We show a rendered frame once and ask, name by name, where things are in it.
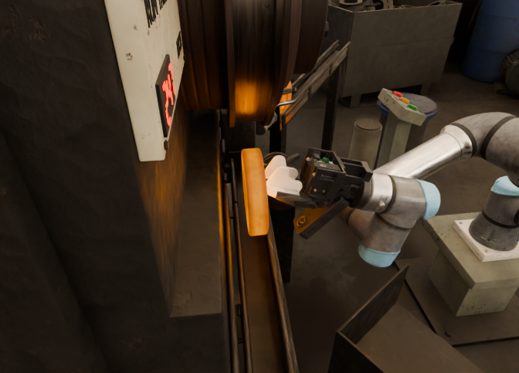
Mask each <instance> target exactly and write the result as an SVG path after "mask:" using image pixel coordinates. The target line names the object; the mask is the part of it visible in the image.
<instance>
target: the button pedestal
mask: <svg viewBox="0 0 519 373"><path fill-rule="evenodd" d="M388 91H390V92H391V93H389V92H388ZM388 91H387V89H384V88H382V91H381V93H380V94H379V95H378V99H380V101H381V102H383V104H384V105H386V107H387V108H388V109H389V111H388V118H387V121H386V125H385V132H384V135H383V139H382V146H381V150H380V153H379V157H378V163H377V167H376V169H377V168H380V167H381V166H382V165H384V164H387V163H389V162H390V161H392V160H394V159H396V158H397V157H399V156H401V155H403V154H404V152H405V146H406V143H407V140H408V137H409V132H410V128H411V126H412V124H414V125H417V126H421V125H422V123H423V122H424V120H425V119H426V118H427V116H426V115H425V114H424V113H423V112H422V111H421V110H419V109H418V108H417V110H413V109H412V108H410V107H408V105H409V104H412V103H411V102H410V101H409V102H408V103H406V102H404V101H402V100H400V98H401V97H404V96H403V95H401V96H397V95H395V94H392V93H393V91H391V90H388ZM394 97H397V98H398V99H399V100H397V99H395V98H394ZM404 98H405V97H404ZM402 103H403V104H405V105H406V106H407V107H408V108H407V107H404V106H403V105H402ZM412 105H413V104H412Z"/></svg>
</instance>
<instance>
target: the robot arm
mask: <svg viewBox="0 0 519 373"><path fill-rule="evenodd" d="M314 151H320V152H325V153H326V155H325V158H322V159H320V157H319V154H313V153H314ZM312 154H313V156H312ZM471 157H479V158H483V159H484V160H486V161H488V162H490V163H491V164H494V165H496V166H497V167H499V168H501V169H503V170H504V171H506V173H507V176H504V177H501V178H498V179H497V180H496V181H495V183H494V186H493V187H492V188H491V191H490V194H489V196H488V199H487V201H486V203H485V206H484V207H483V211H482V212H481V213H480V214H479V215H478V216H477V217H476V218H475V219H474V220H473V221H472V222H471V223H470V226H469V228H468V230H469V234H470V235H471V237H472V238H473V239H474V240H475V241H477V242H478V243H479V244H481V245H482V246H485V247H487V248H489V249H493V250H497V251H511V250H513V249H515V248H516V247H517V244H518V243H519V117H515V116H514V115H511V114H507V113H501V112H489V113H482V114H475V115H472V116H468V117H464V118H462V119H459V120H457V121H454V122H452V123H451V124H449V125H447V126H445V127H444V128H443V129H442V130H441V131H440V134H439V135H437V136H435V137H434V138H432V139H430V140H428V141H427V142H425V143H423V144H420V145H419V146H418V147H416V148H413V149H412V150H411V151H408V152H406V153H404V154H403V155H401V156H399V157H397V158H396V159H394V160H392V161H390V162H389V163H387V164H384V165H382V166H381V167H380V168H377V169H375V170H374V171H372V170H371V169H370V168H369V167H368V163H367V162H365V161H357V160H352V159H348V158H340V157H338V156H337V155H336V154H335V152H334V151H326V150H322V149H317V148H308V149H307V153H306V155H305V159H304V162H303V164H302V166H301V169H302V170H301V172H300V173H299V172H298V171H297V169H295V168H289V167H287V164H286V160H285V157H284V156H281V155H277V156H275V157H274V158H273V159H272V161H271V162H270V163H269V165H268V166H267V168H266V170H265V175H266V187H267V194H268V195H270V196H272V197H274V198H276V199H277V200H279V201H282V202H285V203H287V204H289V205H292V206H296V207H300V208H307V209H305V210H304V211H303V212H302V213H300V214H299V215H298V216H297V217H296V218H295V219H294V220H293V223H294V226H295V229H296V231H297V234H298V235H299V236H301V237H303V238H304V239H308V238H310V237H311V236H312V235H313V234H314V233H315V232H316V231H318V230H319V229H320V228H322V227H323V226H324V225H325V224H327V223H328V222H329V221H331V220H332V219H333V218H334V217H335V216H336V215H338V216H339V217H340V218H341V219H342V220H343V221H344V222H345V223H346V224H347V225H348V226H349V228H350V229H351V230H352V231H353V232H354V233H355V234H356V235H357V236H358V238H360V240H361V241H360V243H359V247H358V251H359V255H360V257H361V258H362V259H363V260H364V261H365V262H367V263H369V264H371V265H373V266H377V267H387V266H390V265H391V264H392V262H393V261H394V260H395V258H396V257H397V255H398V254H399V253H400V251H401V250H400V249H401V248H402V245H403V243H404V241H405V240H406V238H407V236H408V234H409V232H410V231H411V229H412V227H413V226H414V225H415V223H416V220H417V219H418V220H423V219H430V218H431V217H433V216H434V215H435V214H436V213H437V212H438V210H439V206H440V194H439V191H438V189H437V187H436V186H435V185H433V184H432V183H429V182H427V181H422V180H423V179H425V178H427V177H429V176H430V175H432V174H434V173H436V172H437V171H439V170H441V169H443V168H444V167H446V166H448V165H449V164H452V163H453V162H454V161H457V160H458V161H465V160H467V159H469V158H471ZM333 158H334V159H333ZM332 159H333V161H332Z"/></svg>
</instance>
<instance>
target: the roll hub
mask: <svg viewBox="0 0 519 373"><path fill-rule="evenodd" d="M328 2H329V0H302V2H301V16H300V34H299V41H298V47H297V57H296V61H295V65H294V69H293V74H307V73H309V72H310V71H311V70H312V69H313V68H314V67H315V65H316V63H317V60H318V57H319V55H320V52H321V47H322V43H323V39H324V32H325V27H326V21H327V10H328Z"/></svg>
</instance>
